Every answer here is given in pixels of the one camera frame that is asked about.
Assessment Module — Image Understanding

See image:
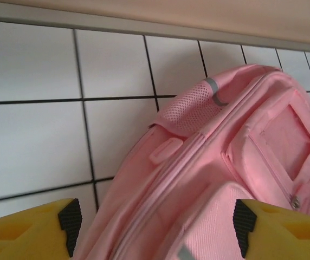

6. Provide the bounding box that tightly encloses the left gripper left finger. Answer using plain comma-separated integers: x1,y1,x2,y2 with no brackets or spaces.
0,198,83,260

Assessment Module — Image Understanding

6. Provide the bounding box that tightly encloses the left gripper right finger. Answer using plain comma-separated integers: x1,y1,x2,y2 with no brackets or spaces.
232,199,310,260

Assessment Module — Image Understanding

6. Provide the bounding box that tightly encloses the pink backpack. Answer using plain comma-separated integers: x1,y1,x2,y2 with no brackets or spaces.
72,63,310,260

